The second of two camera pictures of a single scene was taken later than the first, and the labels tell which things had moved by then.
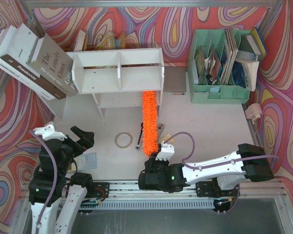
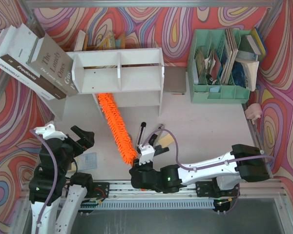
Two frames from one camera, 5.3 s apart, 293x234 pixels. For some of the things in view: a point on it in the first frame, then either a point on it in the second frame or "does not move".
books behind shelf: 109,42 does not move
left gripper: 76,143 does not move
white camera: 48,132 does not move
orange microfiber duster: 150,122 -> 107,101
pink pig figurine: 253,112 does not move
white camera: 166,152 -> 147,153
